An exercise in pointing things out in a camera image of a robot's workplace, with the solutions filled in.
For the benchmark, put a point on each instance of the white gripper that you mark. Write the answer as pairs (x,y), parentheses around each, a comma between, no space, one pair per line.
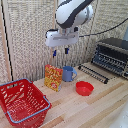
(61,37)

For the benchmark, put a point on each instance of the yellow mac and cheese carton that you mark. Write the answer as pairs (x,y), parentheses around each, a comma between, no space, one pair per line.
(53,77)

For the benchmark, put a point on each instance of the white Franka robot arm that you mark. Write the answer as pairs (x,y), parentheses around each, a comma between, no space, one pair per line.
(71,12)

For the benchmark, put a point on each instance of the blue mug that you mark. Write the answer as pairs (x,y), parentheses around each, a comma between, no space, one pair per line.
(68,73)

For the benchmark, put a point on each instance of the red bowl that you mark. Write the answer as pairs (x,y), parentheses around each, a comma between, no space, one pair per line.
(84,88)

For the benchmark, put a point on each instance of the black toaster oven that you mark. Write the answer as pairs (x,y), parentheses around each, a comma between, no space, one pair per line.
(111,55)

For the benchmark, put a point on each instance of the red shopping basket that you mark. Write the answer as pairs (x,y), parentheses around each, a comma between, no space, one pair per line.
(22,102)

